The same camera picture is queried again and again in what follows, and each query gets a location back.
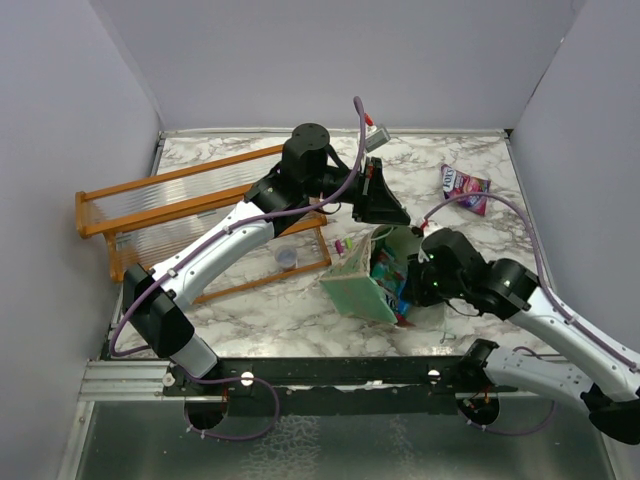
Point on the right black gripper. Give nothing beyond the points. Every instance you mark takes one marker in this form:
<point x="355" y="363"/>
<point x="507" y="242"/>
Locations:
<point x="413" y="288"/>

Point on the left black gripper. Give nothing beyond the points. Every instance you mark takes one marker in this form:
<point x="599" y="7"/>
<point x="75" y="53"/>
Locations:
<point x="374" y="200"/>

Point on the red blue snack bag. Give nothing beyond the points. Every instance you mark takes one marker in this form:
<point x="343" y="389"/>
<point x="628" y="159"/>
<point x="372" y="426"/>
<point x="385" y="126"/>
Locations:
<point x="388" y="272"/>

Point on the green paper bag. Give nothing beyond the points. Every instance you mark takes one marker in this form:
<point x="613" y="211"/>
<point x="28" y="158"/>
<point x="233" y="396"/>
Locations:
<point x="355" y="294"/>

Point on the purple snack bag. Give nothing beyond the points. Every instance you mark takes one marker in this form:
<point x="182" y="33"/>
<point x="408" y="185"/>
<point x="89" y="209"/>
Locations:
<point x="456" y="183"/>

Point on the blue snack packet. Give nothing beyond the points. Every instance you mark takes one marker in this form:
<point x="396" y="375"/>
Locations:
<point x="399" y="308"/>

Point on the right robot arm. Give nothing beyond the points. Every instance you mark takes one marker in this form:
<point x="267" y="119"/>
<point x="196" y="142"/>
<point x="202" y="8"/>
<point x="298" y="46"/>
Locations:
<point x="600" y="376"/>

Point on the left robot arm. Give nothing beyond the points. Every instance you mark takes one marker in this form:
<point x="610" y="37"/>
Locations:
<point x="308" y="176"/>

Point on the small clear plastic cup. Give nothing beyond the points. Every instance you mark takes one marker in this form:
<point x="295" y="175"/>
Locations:
<point x="286" y="257"/>

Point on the orange wooden rack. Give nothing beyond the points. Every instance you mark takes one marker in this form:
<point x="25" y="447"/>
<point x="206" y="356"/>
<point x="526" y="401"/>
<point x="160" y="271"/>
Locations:
<point x="146" y="221"/>

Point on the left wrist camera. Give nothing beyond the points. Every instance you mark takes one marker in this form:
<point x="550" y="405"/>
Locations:
<point x="376" y="136"/>

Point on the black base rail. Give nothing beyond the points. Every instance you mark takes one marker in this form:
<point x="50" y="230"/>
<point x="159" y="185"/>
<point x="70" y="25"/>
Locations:
<point x="332" y="386"/>

